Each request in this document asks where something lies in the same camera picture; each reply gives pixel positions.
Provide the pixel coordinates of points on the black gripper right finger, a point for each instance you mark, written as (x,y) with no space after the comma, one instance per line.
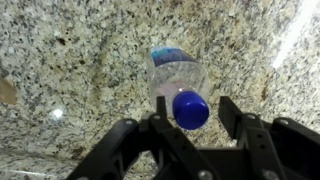
(266,146)

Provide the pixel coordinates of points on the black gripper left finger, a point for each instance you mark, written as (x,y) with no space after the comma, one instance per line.
(166,146)

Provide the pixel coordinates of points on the clear water bottle blue cap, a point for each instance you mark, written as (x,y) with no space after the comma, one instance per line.
(180,83)

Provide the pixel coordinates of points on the brown tape piece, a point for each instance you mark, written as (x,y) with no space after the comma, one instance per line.
(7,91)

